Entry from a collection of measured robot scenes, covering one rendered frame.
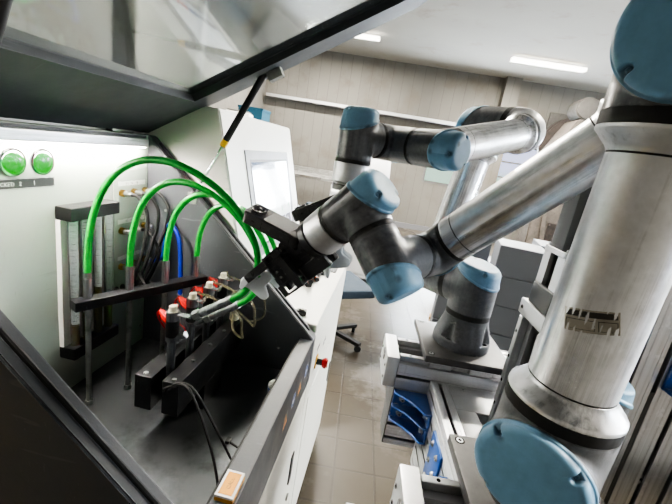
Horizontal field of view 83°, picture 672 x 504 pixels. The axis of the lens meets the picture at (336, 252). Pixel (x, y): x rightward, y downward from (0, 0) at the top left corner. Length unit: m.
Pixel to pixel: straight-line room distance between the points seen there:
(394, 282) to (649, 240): 0.28
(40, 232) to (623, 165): 0.96
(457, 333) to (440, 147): 0.51
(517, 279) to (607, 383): 2.62
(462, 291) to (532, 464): 0.62
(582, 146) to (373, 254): 0.29
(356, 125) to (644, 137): 0.50
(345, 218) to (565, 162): 0.29
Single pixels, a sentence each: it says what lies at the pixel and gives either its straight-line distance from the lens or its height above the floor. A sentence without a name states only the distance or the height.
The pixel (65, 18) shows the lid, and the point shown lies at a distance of 0.72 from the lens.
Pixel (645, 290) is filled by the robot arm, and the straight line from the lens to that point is 0.43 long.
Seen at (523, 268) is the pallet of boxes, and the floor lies 0.89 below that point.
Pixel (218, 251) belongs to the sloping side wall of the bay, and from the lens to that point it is 1.15.
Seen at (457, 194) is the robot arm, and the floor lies 1.43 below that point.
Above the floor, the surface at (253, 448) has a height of 0.95.
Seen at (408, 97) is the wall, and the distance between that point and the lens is 8.87.
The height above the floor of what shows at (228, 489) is 0.96.
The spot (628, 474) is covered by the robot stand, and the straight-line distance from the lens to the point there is 0.96.
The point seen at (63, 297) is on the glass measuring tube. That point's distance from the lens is 1.05.
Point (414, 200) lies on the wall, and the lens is 8.88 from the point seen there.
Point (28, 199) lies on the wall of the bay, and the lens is 0.95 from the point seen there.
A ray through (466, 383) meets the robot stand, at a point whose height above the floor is 0.96.
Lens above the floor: 1.49
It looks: 15 degrees down
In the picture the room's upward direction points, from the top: 9 degrees clockwise
